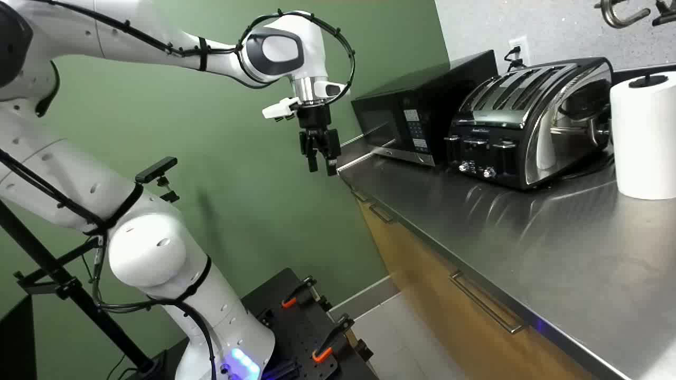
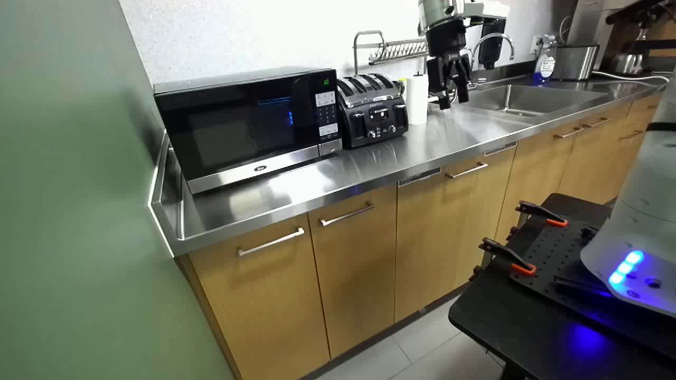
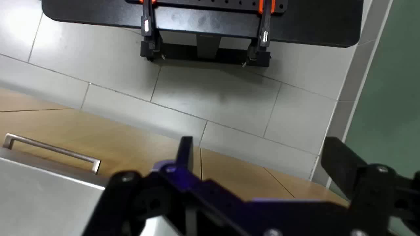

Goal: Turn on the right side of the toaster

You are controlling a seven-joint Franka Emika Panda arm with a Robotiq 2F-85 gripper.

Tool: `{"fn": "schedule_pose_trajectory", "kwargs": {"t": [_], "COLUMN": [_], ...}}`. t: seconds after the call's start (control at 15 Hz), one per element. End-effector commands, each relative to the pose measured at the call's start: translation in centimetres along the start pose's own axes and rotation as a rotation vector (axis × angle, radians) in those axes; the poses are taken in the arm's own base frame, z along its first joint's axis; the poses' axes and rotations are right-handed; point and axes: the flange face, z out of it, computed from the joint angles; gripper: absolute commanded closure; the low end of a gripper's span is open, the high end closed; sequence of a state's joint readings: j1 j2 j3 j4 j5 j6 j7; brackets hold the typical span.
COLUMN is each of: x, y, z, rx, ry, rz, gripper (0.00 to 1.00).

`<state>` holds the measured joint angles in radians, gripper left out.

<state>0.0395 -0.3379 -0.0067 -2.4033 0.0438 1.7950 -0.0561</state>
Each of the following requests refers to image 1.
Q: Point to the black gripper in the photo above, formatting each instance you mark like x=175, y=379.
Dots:
x=318, y=118

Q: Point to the chrome four-slot toaster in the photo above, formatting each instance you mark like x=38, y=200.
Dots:
x=533, y=125

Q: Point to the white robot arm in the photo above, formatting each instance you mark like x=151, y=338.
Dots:
x=142, y=236

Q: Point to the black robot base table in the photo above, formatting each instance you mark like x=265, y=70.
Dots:
x=302, y=331

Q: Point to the black toaster oven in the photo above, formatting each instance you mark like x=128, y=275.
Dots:
x=409, y=116

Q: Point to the wooden counter cabinet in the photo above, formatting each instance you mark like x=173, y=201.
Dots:
x=483, y=334

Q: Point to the white paper towel roll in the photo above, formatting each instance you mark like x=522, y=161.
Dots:
x=642, y=122

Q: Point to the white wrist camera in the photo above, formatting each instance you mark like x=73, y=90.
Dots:
x=285, y=109

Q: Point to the orange handled clamp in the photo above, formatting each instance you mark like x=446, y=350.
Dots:
x=298, y=293
x=325, y=350

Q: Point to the wall power outlet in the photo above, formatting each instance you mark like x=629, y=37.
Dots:
x=517, y=52

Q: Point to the black camera tripod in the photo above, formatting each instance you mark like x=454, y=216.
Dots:
x=52, y=275

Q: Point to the metal wall hook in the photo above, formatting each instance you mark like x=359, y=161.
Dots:
x=612, y=14

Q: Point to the dark wall hook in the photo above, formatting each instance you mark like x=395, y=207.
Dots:
x=665, y=14

